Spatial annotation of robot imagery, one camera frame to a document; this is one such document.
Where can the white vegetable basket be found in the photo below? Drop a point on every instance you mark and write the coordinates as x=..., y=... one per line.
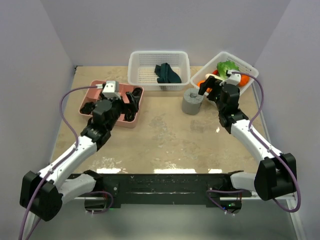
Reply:
x=223, y=56

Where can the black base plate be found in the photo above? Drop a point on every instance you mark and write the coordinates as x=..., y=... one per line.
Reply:
x=203, y=189

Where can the orange fruit right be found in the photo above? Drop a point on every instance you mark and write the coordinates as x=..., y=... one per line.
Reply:
x=243, y=81

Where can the white empty basket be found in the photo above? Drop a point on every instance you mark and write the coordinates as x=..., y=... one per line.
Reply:
x=141, y=67

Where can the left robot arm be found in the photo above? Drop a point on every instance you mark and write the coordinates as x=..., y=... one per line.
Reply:
x=45, y=192

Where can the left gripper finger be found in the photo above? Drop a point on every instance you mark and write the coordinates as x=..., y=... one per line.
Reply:
x=87, y=108
x=131, y=106

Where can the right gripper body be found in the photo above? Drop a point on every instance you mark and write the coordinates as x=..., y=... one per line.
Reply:
x=219, y=105

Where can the grey cylinder roll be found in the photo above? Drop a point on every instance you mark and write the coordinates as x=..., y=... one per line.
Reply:
x=191, y=102

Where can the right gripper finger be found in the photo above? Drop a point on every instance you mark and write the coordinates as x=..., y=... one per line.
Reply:
x=209, y=83
x=212, y=96

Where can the rolled black tie back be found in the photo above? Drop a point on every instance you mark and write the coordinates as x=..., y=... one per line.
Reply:
x=137, y=92

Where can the white radish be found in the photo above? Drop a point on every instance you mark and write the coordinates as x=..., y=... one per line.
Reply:
x=214, y=76

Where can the dark green tie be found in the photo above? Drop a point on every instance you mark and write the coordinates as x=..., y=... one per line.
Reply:
x=165, y=74

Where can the orange fruit left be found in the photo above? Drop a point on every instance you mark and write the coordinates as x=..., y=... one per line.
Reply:
x=200, y=82

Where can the pink divided tray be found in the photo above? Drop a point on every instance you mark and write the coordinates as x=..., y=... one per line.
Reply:
x=93, y=95

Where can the rolled black tie front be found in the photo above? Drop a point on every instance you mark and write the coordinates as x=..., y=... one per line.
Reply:
x=129, y=116

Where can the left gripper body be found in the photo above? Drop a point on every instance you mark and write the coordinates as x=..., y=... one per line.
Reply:
x=116, y=103

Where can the orange fruit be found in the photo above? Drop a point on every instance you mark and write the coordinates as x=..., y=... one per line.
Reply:
x=243, y=81
x=200, y=82

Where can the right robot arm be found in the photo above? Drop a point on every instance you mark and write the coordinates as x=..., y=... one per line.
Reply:
x=276, y=175

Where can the green lettuce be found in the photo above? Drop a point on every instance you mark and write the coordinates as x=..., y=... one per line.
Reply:
x=223, y=67

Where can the rolled black tie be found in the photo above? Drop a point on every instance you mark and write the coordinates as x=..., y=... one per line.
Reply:
x=129, y=116
x=137, y=92

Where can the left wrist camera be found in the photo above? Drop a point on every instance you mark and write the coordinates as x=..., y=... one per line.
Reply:
x=111, y=90

